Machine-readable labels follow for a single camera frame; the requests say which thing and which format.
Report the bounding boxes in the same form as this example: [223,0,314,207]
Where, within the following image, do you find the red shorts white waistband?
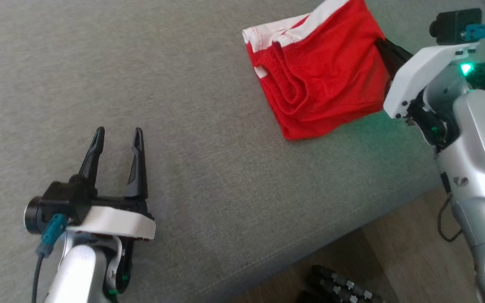
[242,0,391,141]

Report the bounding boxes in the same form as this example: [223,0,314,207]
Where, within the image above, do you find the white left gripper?
[67,126,157,241]

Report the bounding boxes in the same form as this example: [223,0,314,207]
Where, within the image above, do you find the grey fabric sofa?
[0,0,485,303]

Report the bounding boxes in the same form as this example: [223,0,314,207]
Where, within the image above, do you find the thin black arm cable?
[437,193,463,243]

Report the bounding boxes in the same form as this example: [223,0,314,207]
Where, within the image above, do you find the left teal-plug camera cable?
[31,213,69,303]

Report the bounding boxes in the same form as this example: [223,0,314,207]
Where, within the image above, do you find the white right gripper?
[375,38,485,119]

